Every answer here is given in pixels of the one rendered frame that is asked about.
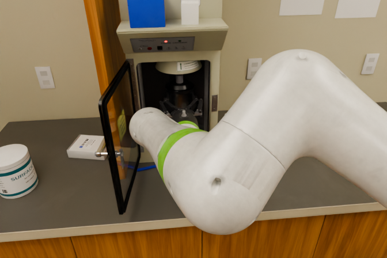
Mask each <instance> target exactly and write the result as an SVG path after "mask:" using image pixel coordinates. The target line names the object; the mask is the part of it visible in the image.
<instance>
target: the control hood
mask: <svg viewBox="0 0 387 258"><path fill-rule="evenodd" d="M228 30H229V27H228V26H227V25H226V23H225V22H224V21H223V19H221V18H199V25H182V24H181V19H176V20H165V27H159V28H130V21H121V23H120V24H119V26H118V28H117V30H116V33H117V36H118V38H119V41H120V44H121V46H122V49H123V52H124V53H125V54H138V53H155V52H133V49H132V45H131V42H130V39H140V38H158V37H192V36H195V41H194V46H193V50H191V51H216V50H221V49H222V47H223V44H224V42H225V39H226V35H227V32H228ZM160 52H186V51H160Z"/></svg>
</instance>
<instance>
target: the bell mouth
mask: <svg viewBox="0 0 387 258"><path fill-rule="evenodd" d="M155 67H156V69H157V70H158V71H160V72H162V73H166V74H189V73H193V72H196V71H198V70H199V69H200V68H201V67H202V64H201V62H200V61H199V60H186V61H171V62H157V63H156V66H155Z"/></svg>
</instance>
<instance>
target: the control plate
mask: <svg viewBox="0 0 387 258"><path fill-rule="evenodd" d="M165 40H167V41H168V42H164V41H165ZM178 40H181V42H179V41H178ZM194 41H195V36H192V37H158V38H140V39H130V42H131V45H132V49H133V52H160V51H191V50H194ZM157 46H162V50H157ZM176 46H177V47H178V48H175V47H176ZM183 46H185V48H183ZM148 47H151V48H152V50H148V49H147V48H148ZM168 47H170V48H169V49H168ZM138 48H141V50H139V49H138Z"/></svg>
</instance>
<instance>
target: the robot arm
mask: <svg viewBox="0 0 387 258"><path fill-rule="evenodd" d="M159 105H160V110H159V109H157V108H152V107H147V108H142V109H140V110H138V111H137V112H136V113H135V114H134V115H133V116H132V118H131V120H130V125H129V130H130V134H131V137H132V138H133V140H134V141H135V142H136V143H137V144H139V145H141V146H143V147H144V148H145V149H146V150H147V151H148V152H149V153H150V155H151V156H152V158H153V160H154V162H155V165H156V167H157V169H158V172H159V174H160V176H161V178H162V180H163V182H164V184H165V185H166V187H167V189H168V191H169V193H170V194H171V196H172V198H173V199H174V201H175V202H176V204H177V205H178V207H179V208H180V210H181V211H182V213H183V214H184V216H185V217H186V218H187V219H188V220H189V221H190V223H192V224H193V225H194V226H196V227H197V228H198V229H200V230H202V231H204V232H207V233H211V234H216V235H228V234H234V233H237V232H240V231H242V230H244V229H246V228H247V227H248V226H250V225H251V224H252V223H254V221H255V220H256V219H257V218H258V216H259V215H260V213H261V212H262V210H263V208H264V206H265V205H266V203H267V202H268V200H269V198H270V197H271V195H272V193H273V192H274V190H275V188H276V187H277V185H278V184H279V182H280V180H281V178H282V177H283V175H284V173H285V172H286V170H288V168H289V167H290V165H291V164H292V163H293V162H294V161H295V160H296V159H298V158H301V157H313V158H315V159H317V160H318V161H320V162H321V163H323V164H324V165H326V166H327V167H329V168H330V169H332V170H333V171H335V172H336V173H338V174H339V175H341V176H342V177H344V178H345V179H347V180H348V181H349V182H351V183H353V185H355V186H357V187H358V188H359V189H361V190H362V191H363V192H365V193H366V194H368V195H369V196H371V197H372V198H373V199H374V200H376V201H377V202H378V203H380V204H381V205H383V206H384V207H385V208H387V111H385V110H384V109H382V108H381V107H380V106H379V105H378V104H377V103H376V102H374V101H373V100H372V99H371V98H370V97H369V96H368V95H366V94H365V93H364V92H363V91H362V90H360V89H359V88H358V87H357V86H356V85H355V84H354V83H353V82H352V81H351V80H350V79H349V78H348V77H347V76H346V75H345V74H344V73H343V72H341V71H340V70H339V69H338V68H337V67H336V66H335V65H334V64H333V63H332V62H331V61H330V60H329V59H327V58H326V57H325V56H323V55H321V54H319V53H317V52H314V51H310V50H303V49H293V50H287V51H283V52H280V53H278V54H276V55H274V56H272V57H270V58H269V59H268V60H267V61H265V62H264V63H263V64H262V65H261V66H260V68H259V69H258V71H257V72H256V74H255V75H254V76H253V78H252V79H251V81H250V83H249V84H248V86H247V87H246V88H245V90H244V91H243V92H242V93H241V95H240V97H239V98H238V99H237V100H236V102H235V103H234V104H233V105H232V107H231V108H230V109H229V110H228V112H227V113H226V114H225V115H224V117H223V118H222V119H221V120H220V122H219V123H218V124H217V125H216V126H215V127H214V128H213V129H212V130H211V131H210V132H207V131H203V130H200V129H199V126H198V121H197V119H196V117H195V116H199V117H202V106H203V99H202V98H200V99H199V100H198V98H197V96H194V91H192V102H191V103H190V105H188V106H187V107H186V108H178V107H176V106H174V105H172V104H171V103H170V102H169V95H168V92H167V91H166V97H164V101H159ZM196 106H198V108H197V110H196V112H194V111H193V110H194V109H195V107H196ZM166 108H167V109H168V110H169V111H171V114H170V113H169V112H168V111H167V110H166Z"/></svg>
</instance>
